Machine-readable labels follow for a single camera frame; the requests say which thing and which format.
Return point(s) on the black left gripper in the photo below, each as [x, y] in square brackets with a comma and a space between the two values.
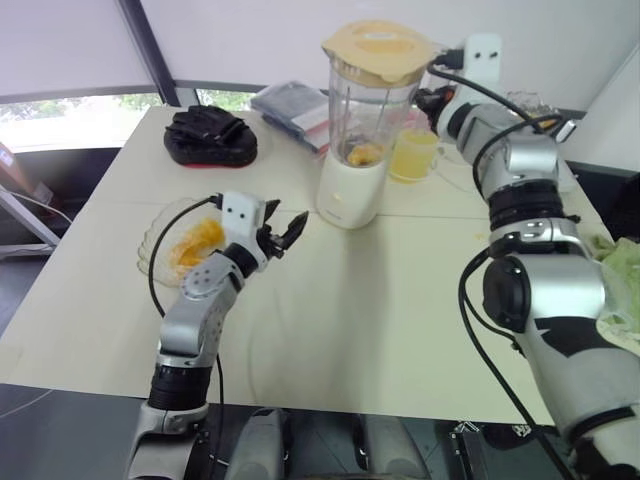
[272, 242]

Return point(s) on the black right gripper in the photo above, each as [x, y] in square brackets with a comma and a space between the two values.
[432, 105]

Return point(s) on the clear blender jar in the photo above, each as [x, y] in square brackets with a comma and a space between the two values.
[360, 110]

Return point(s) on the cream blender lid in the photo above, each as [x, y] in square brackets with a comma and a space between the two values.
[375, 47]

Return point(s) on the peeled orange segment pulp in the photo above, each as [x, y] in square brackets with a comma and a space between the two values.
[364, 155]

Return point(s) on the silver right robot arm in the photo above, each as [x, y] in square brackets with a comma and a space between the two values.
[550, 280]

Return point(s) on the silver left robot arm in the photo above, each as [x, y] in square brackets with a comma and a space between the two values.
[200, 285]

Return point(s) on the white blender base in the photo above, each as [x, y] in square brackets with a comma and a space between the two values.
[350, 195]

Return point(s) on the orange segments heap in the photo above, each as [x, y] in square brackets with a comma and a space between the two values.
[200, 242]

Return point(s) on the glass mug of juice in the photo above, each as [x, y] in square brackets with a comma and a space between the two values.
[412, 155]

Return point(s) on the small clear glass dish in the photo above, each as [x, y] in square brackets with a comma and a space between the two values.
[530, 102]

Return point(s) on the black padded mitt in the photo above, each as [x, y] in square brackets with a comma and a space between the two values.
[210, 140]

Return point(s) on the clear scalloped glass bowl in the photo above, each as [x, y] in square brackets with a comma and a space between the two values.
[155, 250]

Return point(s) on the grey rounded shape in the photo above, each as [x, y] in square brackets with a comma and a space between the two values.
[390, 447]
[257, 445]

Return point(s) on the light green cloth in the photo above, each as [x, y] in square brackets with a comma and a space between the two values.
[620, 280]

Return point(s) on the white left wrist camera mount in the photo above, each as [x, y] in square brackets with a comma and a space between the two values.
[240, 212]

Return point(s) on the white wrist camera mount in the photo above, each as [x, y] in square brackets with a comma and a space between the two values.
[240, 212]
[482, 57]

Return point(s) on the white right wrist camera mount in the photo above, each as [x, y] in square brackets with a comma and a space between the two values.
[482, 57]

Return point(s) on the dark window frame post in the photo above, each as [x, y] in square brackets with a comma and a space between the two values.
[150, 55]

